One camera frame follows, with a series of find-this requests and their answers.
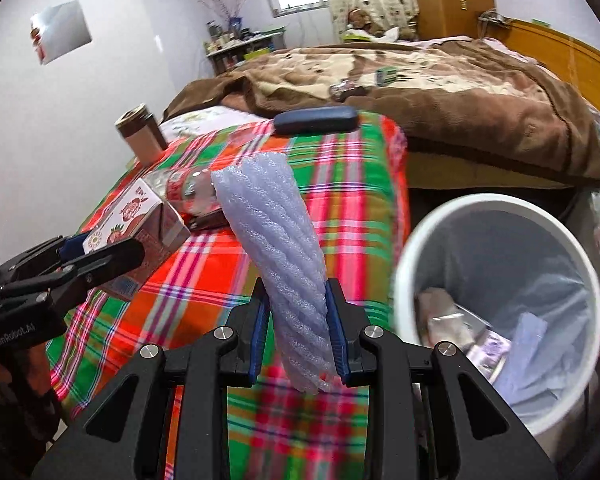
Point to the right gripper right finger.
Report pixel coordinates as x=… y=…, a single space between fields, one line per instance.
x=431 y=414

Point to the small green box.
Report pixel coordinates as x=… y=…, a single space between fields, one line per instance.
x=386 y=75

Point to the vase with dry branches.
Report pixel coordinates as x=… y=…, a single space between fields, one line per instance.
x=227 y=11

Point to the plaid colourful tablecloth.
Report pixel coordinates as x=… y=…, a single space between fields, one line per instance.
x=354 y=187

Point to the brown snack wrapper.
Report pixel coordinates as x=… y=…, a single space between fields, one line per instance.
x=211 y=220

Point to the silver wall panel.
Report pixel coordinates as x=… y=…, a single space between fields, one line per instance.
x=58 y=30

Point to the brown teddy bear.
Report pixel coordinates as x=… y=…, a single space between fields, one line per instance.
x=359 y=19

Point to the white round trash bin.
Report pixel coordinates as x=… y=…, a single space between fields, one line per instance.
x=500 y=257

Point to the dark blue glasses case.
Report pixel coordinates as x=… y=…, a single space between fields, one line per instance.
x=316 y=120

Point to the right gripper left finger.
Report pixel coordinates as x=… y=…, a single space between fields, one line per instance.
x=124 y=432

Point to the wooden bed headboard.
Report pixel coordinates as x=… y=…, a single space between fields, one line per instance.
x=570 y=59

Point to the clear cola bottle red label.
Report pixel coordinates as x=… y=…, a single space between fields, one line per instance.
x=189 y=190

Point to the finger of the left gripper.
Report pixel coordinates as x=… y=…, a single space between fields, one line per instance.
x=43 y=258
x=71 y=281

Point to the brown patterned blanket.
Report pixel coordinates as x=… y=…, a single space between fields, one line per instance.
x=459 y=98

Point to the strawberry milk carton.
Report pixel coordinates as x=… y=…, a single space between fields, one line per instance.
x=141 y=214

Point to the pink brown travel mug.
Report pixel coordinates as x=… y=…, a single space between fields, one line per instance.
x=141 y=132

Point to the cluttered side shelf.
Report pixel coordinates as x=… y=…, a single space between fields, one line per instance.
x=235 y=52

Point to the white foam net sleeve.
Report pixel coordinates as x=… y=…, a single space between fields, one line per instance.
x=262 y=203

